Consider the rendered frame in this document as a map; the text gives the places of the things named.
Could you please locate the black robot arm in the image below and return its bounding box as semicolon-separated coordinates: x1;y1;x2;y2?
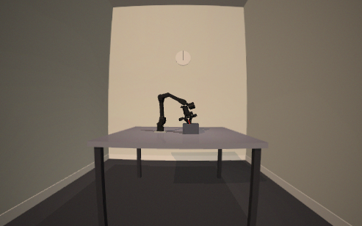
157;92;195;131

